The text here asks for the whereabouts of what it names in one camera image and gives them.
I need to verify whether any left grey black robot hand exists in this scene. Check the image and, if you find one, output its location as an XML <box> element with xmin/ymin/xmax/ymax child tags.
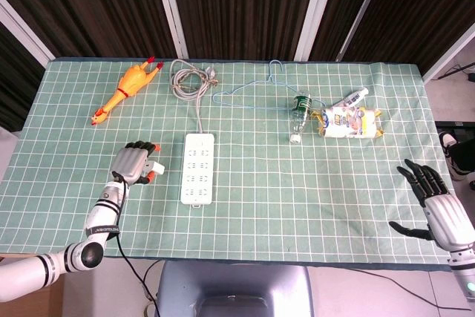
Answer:
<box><xmin>111</xmin><ymin>140</ymin><xmax>163</xmax><ymax>186</ymax></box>

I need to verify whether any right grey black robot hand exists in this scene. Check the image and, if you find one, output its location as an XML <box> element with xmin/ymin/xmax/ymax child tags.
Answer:
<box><xmin>388</xmin><ymin>158</ymin><xmax>475</xmax><ymax>255</ymax></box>

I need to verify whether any white plastic block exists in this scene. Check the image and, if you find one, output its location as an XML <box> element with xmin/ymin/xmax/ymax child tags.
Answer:
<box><xmin>145</xmin><ymin>160</ymin><xmax>166</xmax><ymax>177</ymax></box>

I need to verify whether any black white shoe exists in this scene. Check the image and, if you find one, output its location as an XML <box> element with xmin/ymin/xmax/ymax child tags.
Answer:
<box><xmin>437</xmin><ymin>129</ymin><xmax>475</xmax><ymax>183</ymax></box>

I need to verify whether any white power strip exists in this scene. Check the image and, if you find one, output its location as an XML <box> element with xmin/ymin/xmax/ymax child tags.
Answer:
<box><xmin>180</xmin><ymin>132</ymin><xmax>217</xmax><ymax>209</ymax></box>

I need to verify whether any yellow rubber chicken toy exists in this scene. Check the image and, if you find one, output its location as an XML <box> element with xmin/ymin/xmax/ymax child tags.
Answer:
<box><xmin>91</xmin><ymin>56</ymin><xmax>165</xmax><ymax>127</ymax></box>

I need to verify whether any white yellow tissue pack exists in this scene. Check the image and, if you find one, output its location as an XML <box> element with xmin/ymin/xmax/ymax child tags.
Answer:
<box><xmin>310</xmin><ymin>105</ymin><xmax>384</xmax><ymax>140</ymax></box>

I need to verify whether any green checked tablecloth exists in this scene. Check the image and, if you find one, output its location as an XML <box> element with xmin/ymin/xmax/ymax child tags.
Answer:
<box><xmin>0</xmin><ymin>57</ymin><xmax>456</xmax><ymax>268</ymax></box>

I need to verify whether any grey robot torso base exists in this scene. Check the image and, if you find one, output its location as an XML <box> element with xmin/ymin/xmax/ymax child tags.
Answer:
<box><xmin>155</xmin><ymin>260</ymin><xmax>315</xmax><ymax>317</ymax></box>

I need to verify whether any clear bottle with green label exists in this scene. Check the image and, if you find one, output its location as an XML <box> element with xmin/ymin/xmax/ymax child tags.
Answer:
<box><xmin>289</xmin><ymin>90</ymin><xmax>314</xmax><ymax>145</ymax></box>

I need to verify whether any dark slatted folding screen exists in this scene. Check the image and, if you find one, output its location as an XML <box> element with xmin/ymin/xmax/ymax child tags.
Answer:
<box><xmin>0</xmin><ymin>0</ymin><xmax>475</xmax><ymax>132</ymax></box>

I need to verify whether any black printed arm strap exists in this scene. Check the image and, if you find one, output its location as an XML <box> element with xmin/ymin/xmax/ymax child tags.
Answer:
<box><xmin>85</xmin><ymin>224</ymin><xmax>120</xmax><ymax>237</ymax></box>

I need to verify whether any thin black floor cable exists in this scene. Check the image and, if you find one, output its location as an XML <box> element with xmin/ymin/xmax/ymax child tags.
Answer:
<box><xmin>309</xmin><ymin>267</ymin><xmax>473</xmax><ymax>313</ymax></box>

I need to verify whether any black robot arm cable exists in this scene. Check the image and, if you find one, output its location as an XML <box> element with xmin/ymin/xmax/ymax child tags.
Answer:
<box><xmin>111</xmin><ymin>171</ymin><xmax>161</xmax><ymax>317</ymax></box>

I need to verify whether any grey power strip cable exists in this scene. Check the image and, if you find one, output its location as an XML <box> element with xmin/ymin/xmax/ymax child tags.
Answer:
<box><xmin>169</xmin><ymin>59</ymin><xmax>220</xmax><ymax>135</ymax></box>

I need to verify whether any blue wire clothes hanger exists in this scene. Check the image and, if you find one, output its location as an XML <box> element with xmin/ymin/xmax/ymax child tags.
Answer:
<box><xmin>212</xmin><ymin>59</ymin><xmax>328</xmax><ymax>112</ymax></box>

